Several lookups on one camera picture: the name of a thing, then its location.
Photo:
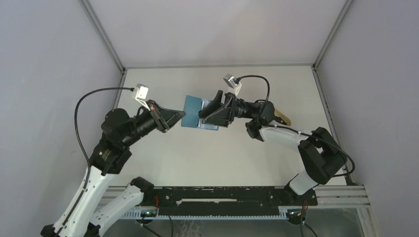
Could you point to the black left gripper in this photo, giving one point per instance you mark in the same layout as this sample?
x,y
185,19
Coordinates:
x,y
164,118

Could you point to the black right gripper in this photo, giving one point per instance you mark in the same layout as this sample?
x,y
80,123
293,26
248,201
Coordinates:
x,y
225,116

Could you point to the blue leather card holder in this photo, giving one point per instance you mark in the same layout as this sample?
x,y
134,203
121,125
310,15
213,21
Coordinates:
x,y
192,106

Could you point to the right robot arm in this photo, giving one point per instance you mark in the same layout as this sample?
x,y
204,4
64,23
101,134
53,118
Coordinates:
x,y
321,156

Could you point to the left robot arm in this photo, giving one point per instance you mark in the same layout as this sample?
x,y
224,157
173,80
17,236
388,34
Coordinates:
x,y
119,131

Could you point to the beige oval tray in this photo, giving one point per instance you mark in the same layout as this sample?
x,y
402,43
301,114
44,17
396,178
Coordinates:
x,y
282,117

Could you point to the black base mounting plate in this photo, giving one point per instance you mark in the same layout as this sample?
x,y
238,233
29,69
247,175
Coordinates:
x,y
225,200

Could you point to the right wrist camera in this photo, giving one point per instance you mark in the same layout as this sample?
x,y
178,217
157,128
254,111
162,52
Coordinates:
x,y
233,83

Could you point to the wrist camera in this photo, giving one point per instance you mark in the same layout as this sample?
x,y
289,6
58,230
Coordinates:
x,y
233,83
140,94

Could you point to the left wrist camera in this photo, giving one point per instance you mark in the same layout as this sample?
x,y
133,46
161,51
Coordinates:
x,y
140,94

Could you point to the white cable duct strip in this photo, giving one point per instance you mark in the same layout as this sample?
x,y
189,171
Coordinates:
x,y
148,214

